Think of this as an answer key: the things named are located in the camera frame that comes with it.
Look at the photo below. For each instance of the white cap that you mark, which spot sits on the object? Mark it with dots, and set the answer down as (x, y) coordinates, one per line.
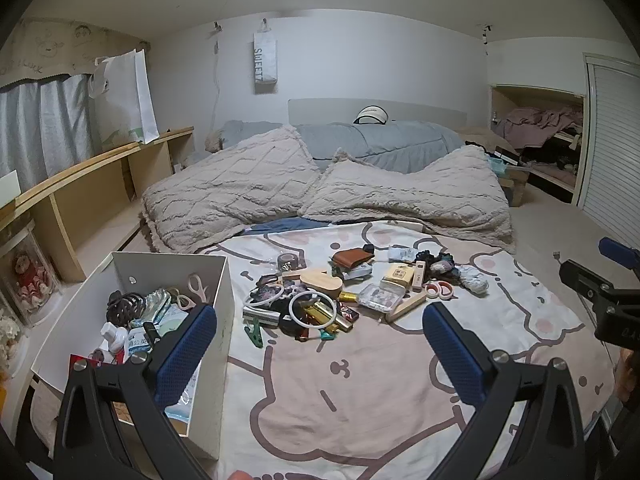
(372, 115)

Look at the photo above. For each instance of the white hanging wall bag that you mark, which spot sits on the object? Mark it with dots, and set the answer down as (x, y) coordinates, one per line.
(265, 65)

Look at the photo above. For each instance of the grey headboard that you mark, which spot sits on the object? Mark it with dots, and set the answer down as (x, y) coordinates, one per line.
(320, 110)

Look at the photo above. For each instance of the small black object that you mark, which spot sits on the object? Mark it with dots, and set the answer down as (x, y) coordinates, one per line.
(369, 249)

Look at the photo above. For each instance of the gold bar packet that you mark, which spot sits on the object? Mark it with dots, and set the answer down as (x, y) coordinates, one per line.
(320, 316)

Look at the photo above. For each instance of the white tote bag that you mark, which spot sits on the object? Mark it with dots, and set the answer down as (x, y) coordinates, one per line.
(127, 100)

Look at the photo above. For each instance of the white teal packet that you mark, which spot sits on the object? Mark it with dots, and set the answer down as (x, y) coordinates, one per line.
(165, 315)

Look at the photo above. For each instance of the brown leather wallet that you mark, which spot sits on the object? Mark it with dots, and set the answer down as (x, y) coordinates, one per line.
(352, 258)

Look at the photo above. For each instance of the colourful knit scrunchie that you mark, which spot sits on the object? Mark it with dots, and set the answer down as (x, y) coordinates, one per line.
(445, 264)

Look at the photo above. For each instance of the white louvered door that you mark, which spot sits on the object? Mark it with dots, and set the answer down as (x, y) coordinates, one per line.
(612, 150)

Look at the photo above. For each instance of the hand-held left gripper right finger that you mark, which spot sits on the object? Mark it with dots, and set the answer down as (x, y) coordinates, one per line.
(452, 355)

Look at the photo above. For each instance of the grey tape roll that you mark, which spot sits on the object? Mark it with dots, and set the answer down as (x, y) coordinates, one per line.
(287, 262)

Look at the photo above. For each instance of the grey curtain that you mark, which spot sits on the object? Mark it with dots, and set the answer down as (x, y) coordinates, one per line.
(45, 125)

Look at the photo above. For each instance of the green clip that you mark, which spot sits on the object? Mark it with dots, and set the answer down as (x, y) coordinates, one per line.
(254, 337)

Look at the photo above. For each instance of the clear plastic case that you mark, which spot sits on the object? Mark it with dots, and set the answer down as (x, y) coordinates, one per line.
(380, 300)

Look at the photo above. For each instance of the white storage box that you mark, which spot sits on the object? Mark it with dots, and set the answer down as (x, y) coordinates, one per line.
(222, 385)

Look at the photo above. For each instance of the oval wooden box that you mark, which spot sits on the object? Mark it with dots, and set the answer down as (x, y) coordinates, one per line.
(315, 282)

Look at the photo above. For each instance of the pile of pink clothes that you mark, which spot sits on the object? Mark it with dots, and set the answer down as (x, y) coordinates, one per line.
(540, 122)

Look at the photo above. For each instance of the teal snack packet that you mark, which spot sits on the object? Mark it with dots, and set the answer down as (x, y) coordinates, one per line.
(325, 335)

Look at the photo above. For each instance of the beige printed curtain valance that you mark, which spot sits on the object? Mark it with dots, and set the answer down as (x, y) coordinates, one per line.
(55, 45)

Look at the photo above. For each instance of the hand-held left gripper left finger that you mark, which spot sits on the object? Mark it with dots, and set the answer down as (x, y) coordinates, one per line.
(187, 350)

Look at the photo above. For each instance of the yellow cardboard box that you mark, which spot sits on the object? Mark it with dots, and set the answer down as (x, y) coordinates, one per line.
(398, 275)

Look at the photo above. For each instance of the black round tin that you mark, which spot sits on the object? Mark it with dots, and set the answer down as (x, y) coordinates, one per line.
(290, 325)

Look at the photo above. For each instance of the wooden shelf unit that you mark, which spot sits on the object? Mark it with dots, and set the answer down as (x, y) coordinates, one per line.
(90, 180)

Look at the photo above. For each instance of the pink scissors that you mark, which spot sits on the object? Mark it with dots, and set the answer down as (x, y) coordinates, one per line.
(197, 285)

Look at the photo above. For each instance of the light blue packet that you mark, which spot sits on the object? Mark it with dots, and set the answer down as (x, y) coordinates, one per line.
(402, 253)

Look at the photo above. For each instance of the grey white packet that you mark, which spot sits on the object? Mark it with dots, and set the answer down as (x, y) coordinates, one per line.
(357, 272)

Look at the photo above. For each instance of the slim beige box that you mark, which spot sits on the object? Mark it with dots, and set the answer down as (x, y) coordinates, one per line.
(419, 275)

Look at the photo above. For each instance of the white comb brush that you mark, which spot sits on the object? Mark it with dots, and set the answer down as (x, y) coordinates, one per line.
(260, 316)

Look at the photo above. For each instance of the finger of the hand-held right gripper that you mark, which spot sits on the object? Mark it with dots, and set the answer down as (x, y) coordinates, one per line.
(585, 277)
(617, 251)

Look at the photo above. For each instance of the grey pillow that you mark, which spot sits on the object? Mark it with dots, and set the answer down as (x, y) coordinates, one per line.
(360, 142)

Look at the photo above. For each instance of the small white bottle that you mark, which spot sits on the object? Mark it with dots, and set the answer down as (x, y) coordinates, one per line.
(114, 337)

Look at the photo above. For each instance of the doll in clear jar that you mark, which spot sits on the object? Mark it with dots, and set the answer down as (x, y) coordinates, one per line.
(27, 275)

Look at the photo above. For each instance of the person's right hand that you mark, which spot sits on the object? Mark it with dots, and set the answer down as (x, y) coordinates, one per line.
(629, 375)

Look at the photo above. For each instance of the long wooden block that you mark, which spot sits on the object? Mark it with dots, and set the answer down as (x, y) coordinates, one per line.
(407, 307)

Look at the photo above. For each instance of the orange white scissors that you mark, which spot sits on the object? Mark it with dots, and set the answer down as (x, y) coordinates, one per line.
(439, 290)

